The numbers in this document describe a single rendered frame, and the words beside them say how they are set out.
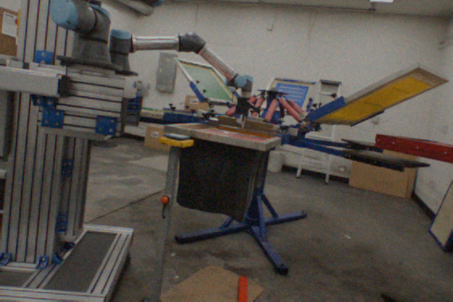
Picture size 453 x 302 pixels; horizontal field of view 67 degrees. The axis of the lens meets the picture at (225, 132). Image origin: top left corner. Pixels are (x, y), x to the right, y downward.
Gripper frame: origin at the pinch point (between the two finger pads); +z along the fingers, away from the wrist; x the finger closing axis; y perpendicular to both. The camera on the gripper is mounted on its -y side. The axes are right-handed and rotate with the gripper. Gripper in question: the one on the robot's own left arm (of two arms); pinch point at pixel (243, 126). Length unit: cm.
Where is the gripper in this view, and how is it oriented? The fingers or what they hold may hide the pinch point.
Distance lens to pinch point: 237.8
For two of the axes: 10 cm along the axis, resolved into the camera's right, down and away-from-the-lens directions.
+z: -1.4, 9.9, 1.0
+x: -3.2, 0.5, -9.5
